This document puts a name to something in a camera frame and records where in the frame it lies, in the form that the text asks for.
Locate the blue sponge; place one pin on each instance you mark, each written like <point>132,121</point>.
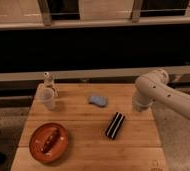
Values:
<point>97,100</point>

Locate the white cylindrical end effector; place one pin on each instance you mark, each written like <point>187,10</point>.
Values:
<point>137,106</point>

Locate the clear plastic cup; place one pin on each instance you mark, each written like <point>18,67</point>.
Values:
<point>47,97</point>

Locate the hot dog sausage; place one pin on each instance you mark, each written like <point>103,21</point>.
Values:
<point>50,141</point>

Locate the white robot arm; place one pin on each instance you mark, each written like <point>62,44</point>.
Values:
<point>153,86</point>

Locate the orange plate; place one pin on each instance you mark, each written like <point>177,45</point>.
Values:
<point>38,139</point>

